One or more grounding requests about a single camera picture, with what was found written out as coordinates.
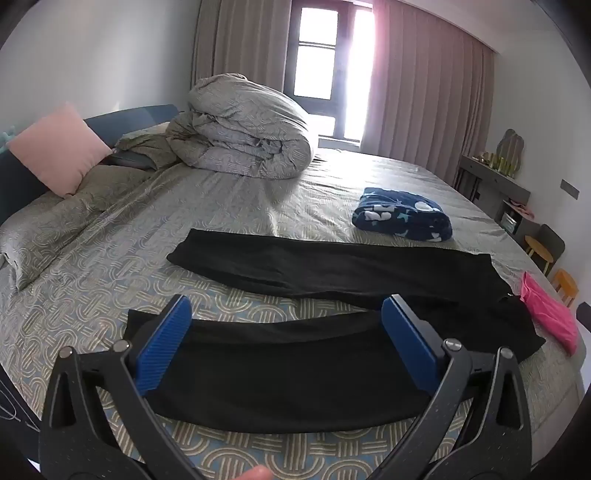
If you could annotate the grey patterned pillow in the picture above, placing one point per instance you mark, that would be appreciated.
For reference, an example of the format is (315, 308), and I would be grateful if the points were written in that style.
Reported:
(60, 221)
(143, 143)

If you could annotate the person's left hand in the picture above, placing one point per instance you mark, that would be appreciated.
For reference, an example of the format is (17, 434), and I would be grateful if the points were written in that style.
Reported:
(259, 474)

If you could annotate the navy printed fleece blanket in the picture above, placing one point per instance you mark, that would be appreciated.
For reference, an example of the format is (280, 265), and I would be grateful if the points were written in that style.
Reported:
(401, 214)

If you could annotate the dark framed window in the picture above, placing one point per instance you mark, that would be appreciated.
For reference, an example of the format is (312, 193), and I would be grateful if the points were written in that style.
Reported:
(318, 69)

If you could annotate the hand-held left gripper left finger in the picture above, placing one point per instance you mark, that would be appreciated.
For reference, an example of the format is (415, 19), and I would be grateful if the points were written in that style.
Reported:
(164, 344)

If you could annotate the yellow stool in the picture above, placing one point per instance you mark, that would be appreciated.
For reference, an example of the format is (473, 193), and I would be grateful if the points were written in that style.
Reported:
(538, 244)
(565, 284)

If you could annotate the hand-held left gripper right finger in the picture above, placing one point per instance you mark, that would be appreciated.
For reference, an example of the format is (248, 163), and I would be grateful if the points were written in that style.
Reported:
(411, 344)

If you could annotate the blue upholstered headboard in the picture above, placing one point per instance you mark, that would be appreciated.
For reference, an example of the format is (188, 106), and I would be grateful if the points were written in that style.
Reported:
(138, 115)

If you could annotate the cloud shaped mirror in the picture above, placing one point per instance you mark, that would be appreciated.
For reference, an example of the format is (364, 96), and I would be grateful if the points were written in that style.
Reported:
(511, 147)

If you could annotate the pink pillow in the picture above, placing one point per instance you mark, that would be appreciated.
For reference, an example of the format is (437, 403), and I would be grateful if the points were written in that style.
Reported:
(60, 147)

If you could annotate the pink cloth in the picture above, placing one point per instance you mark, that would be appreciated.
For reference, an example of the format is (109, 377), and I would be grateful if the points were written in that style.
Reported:
(549, 314)

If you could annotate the bed with grey patterned sheet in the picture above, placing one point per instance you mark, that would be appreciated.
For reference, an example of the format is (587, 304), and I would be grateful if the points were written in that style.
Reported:
(138, 240)

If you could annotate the black pants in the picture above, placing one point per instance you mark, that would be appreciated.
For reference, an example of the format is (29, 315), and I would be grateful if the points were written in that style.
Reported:
(300, 369)

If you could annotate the beige curtain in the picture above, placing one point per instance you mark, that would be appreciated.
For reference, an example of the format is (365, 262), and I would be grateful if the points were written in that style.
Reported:
(429, 92)
(244, 37)

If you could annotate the grey wall switch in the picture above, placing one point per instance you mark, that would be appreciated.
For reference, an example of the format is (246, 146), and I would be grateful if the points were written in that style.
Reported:
(570, 189)

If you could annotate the grey rolled duvet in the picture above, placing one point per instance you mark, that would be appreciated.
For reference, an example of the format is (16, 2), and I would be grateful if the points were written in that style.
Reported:
(249, 124)

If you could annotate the dark blue pillow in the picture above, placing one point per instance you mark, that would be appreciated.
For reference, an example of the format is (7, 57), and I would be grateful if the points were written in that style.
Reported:
(129, 159)

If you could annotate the grey dressing table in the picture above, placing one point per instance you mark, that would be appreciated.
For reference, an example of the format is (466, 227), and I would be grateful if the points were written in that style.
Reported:
(489, 180)

